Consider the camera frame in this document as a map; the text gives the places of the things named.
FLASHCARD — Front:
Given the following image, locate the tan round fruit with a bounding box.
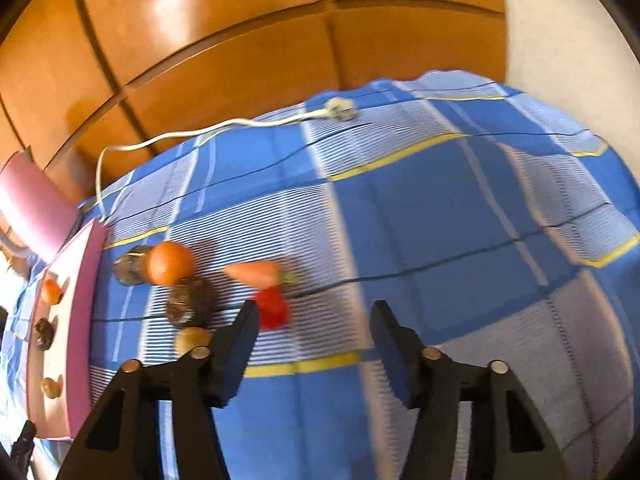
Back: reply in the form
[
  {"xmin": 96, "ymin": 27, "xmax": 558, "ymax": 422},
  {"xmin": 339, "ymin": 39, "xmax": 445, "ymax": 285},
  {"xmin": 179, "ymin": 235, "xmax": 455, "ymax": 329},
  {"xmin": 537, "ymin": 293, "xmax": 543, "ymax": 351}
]
[{"xmin": 40, "ymin": 377, "xmax": 62, "ymax": 399}]

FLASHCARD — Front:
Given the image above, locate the red tomato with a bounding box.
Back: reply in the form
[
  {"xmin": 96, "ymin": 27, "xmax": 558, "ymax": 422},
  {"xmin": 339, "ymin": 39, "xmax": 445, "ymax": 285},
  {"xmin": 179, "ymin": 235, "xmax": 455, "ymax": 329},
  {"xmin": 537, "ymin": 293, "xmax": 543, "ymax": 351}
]
[{"xmin": 252, "ymin": 287, "xmax": 291, "ymax": 332}]

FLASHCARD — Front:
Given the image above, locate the orange carrot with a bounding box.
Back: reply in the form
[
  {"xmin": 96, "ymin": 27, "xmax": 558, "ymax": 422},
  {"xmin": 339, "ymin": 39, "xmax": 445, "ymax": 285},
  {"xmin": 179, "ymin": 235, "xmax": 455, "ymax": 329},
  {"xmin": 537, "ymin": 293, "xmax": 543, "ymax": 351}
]
[{"xmin": 222, "ymin": 260, "xmax": 297, "ymax": 289}]

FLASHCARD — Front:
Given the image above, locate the white pink-rimmed tray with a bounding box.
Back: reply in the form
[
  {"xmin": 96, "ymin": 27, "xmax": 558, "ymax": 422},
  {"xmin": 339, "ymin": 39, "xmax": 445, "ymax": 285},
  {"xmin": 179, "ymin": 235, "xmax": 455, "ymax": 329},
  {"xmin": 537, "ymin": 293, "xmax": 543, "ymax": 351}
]
[{"xmin": 26, "ymin": 219, "xmax": 106, "ymax": 440}]

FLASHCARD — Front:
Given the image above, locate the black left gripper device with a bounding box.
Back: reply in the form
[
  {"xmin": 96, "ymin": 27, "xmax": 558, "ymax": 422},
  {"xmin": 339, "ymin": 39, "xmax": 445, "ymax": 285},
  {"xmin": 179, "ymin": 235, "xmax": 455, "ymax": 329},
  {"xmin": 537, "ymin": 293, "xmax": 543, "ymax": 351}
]
[{"xmin": 0, "ymin": 420, "xmax": 37, "ymax": 480}]

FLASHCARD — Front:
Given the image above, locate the yellowish fruit on cloth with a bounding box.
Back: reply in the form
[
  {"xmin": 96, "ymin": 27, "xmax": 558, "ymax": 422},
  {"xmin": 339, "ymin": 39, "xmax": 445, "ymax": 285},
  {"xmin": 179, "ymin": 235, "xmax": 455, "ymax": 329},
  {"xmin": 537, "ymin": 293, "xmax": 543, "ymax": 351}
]
[{"xmin": 174, "ymin": 326, "xmax": 212, "ymax": 356}]

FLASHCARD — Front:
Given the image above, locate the dark brown fruit in tray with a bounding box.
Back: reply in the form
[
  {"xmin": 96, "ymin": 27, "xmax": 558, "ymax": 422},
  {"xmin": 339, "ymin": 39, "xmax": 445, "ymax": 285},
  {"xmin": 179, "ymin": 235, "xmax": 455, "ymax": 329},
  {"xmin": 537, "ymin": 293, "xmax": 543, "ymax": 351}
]
[{"xmin": 34, "ymin": 318, "xmax": 55, "ymax": 351}]

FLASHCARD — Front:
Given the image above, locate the dark brown fruit on cloth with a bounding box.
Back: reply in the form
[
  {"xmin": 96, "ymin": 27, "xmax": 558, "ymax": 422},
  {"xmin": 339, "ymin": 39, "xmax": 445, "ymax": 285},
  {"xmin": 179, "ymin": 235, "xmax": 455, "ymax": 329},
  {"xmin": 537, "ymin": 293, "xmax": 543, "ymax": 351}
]
[{"xmin": 165, "ymin": 276, "xmax": 217, "ymax": 330}]

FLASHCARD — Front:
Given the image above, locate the orange on tablecloth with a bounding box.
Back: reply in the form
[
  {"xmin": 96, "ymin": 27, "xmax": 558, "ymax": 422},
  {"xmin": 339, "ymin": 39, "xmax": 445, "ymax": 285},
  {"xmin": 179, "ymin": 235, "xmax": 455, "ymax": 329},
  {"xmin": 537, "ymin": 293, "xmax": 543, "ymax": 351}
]
[{"xmin": 144, "ymin": 240, "xmax": 196, "ymax": 286}]

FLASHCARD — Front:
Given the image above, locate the blue plaid tablecloth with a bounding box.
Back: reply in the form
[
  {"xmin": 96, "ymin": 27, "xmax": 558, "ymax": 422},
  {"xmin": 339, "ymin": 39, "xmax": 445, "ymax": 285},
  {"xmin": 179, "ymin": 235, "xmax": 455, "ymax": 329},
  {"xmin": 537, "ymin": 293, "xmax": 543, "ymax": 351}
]
[{"xmin": 1, "ymin": 70, "xmax": 639, "ymax": 479}]

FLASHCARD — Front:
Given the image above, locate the pink electric kettle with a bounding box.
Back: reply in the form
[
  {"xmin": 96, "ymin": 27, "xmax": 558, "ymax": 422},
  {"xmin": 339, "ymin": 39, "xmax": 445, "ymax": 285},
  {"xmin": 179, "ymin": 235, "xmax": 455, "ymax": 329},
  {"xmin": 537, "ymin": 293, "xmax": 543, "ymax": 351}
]
[{"xmin": 1, "ymin": 150, "xmax": 82, "ymax": 263}]

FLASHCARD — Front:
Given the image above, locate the white power cord with plug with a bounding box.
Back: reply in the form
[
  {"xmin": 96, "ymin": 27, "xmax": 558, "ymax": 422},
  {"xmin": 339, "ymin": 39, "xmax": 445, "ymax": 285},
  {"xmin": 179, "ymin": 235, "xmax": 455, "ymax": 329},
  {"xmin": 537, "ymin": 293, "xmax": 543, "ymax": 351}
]
[{"xmin": 94, "ymin": 96, "xmax": 359, "ymax": 224}]

